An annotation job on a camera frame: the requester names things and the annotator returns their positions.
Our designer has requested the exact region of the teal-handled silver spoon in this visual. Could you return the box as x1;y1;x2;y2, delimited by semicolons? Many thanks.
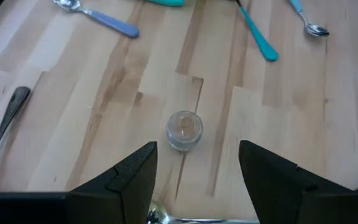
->
145;0;186;7

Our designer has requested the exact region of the purple-handled silver spoon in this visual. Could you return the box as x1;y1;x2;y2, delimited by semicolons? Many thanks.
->
52;0;140;39

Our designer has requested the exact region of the light-blue-handled silver spoon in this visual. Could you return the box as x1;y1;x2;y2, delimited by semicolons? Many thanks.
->
287;0;330;37

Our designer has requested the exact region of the plain silver metal spoon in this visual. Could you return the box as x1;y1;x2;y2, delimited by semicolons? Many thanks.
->
145;200;260;224

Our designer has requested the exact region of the small clear glass jar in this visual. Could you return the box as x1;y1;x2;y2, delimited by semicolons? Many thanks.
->
165;110;204;153

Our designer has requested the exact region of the dark black metal spoon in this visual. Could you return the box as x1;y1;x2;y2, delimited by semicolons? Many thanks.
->
0;86;32;179

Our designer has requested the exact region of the teal-handled black spoon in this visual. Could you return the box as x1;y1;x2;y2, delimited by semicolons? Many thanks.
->
234;0;280;62

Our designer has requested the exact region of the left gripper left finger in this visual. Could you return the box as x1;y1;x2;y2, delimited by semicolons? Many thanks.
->
65;141;159;224

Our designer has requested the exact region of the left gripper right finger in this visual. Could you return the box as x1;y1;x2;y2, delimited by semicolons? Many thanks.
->
238;139;357;224

